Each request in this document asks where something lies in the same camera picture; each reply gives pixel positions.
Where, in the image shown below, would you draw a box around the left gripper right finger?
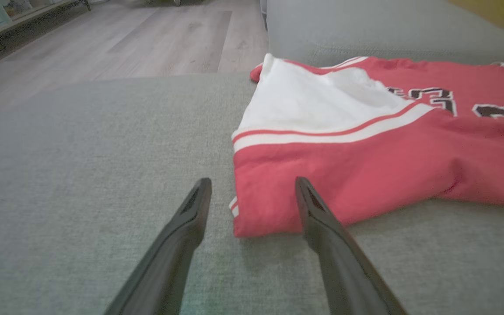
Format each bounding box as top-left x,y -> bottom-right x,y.
295,176 -> 410,315

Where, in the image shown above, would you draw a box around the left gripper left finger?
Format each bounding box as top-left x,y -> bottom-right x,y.
103,177 -> 212,315

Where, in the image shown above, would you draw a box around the red Bulls jersey white stripes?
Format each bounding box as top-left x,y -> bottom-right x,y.
230,53 -> 504,239

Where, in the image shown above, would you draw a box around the large grey sofa seat cushion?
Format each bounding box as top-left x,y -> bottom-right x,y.
0,72 -> 504,315

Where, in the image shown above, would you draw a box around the mustard yellow sofa cushion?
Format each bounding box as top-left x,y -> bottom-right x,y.
447,0 -> 504,49

